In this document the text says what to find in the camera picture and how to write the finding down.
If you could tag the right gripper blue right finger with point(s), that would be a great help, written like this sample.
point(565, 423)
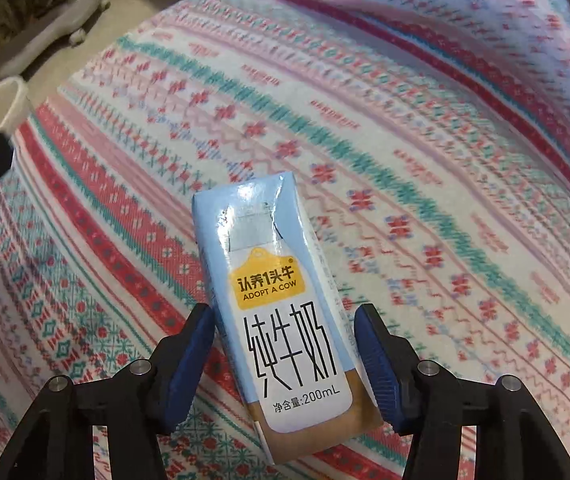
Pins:
point(382, 355)

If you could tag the patterned knit bed blanket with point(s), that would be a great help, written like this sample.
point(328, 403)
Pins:
point(429, 140)

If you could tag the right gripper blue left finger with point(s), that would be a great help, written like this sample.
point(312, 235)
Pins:
point(189, 354)

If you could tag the white plastic trash bin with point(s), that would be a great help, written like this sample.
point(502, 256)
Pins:
point(15, 105)

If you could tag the light blue milk carton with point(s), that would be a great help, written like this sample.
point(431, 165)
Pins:
point(281, 320)

